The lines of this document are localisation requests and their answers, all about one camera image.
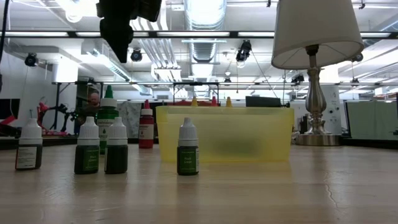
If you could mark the black desk monitor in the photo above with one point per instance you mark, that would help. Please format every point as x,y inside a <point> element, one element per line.
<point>262,101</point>

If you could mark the yellow translucent plastic bin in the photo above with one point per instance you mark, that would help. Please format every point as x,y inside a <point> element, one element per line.
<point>264,133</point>

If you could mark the small bright green dropper bottle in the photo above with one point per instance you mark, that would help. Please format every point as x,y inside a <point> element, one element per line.
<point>188,158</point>

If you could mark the black overhead crossbar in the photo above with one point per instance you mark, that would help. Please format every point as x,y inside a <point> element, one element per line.
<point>152,35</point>

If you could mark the small dropper bottle green label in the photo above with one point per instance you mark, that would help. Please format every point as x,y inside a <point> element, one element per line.
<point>87,155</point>

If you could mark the white marbled board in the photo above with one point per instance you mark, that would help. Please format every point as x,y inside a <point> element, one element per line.
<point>129,119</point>

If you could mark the red background bin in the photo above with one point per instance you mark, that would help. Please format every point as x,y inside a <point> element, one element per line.
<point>178,104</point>

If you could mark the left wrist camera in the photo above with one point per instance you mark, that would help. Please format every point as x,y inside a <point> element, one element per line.
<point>149,9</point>

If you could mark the black ceiling spotlight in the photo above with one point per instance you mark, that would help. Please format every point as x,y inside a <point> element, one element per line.
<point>357,57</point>
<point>244,51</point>
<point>136,55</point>
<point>31,59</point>
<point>298,78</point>

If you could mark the person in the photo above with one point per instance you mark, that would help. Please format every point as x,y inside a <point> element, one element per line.
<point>93,99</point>

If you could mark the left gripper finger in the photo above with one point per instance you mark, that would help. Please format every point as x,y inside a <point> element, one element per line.
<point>112,31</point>
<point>127,34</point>

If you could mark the black background frame stand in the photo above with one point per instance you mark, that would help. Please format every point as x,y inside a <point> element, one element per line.
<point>196,83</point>

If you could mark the red background robot arm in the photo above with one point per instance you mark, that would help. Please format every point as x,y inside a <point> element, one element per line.
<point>42,109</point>

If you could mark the small dropper bottle white label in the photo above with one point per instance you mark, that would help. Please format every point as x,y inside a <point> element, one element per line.
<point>29,155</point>

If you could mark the crumpled clear plastic wrap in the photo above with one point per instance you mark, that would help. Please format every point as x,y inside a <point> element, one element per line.
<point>295,137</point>

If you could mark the small dark dropper bottle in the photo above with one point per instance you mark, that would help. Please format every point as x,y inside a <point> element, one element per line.
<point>116,155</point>

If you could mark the dark red squeeze bottle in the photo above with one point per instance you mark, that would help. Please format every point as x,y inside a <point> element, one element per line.
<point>146,137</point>

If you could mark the green partition panel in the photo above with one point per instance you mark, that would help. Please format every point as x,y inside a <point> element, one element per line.
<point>370,121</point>

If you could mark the silver lamp white shade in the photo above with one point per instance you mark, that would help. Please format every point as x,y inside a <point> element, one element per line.
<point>317,31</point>

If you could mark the dark wall monitor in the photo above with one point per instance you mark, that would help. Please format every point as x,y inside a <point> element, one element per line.
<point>9,109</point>

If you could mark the green squeeze bottle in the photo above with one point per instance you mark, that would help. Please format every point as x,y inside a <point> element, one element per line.
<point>107,115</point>

